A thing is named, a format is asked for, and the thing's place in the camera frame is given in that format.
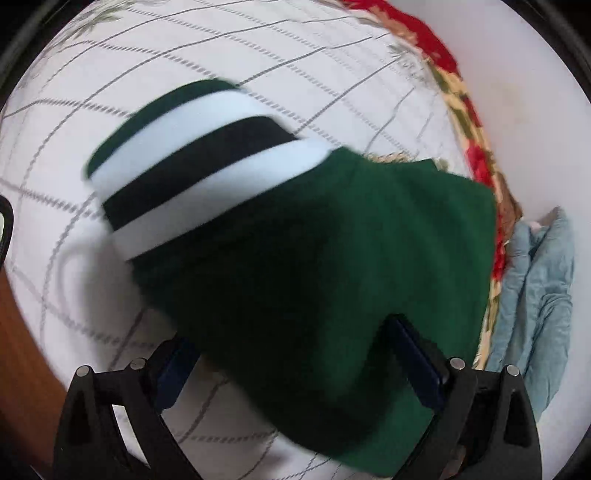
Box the white quilted bed cover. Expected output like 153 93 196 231
1 1 474 479

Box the light blue cloth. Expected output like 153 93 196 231
485 207 575 419

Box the green white varsity jacket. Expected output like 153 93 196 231
86 80 497 477

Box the red floral blanket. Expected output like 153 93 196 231
337 1 523 370

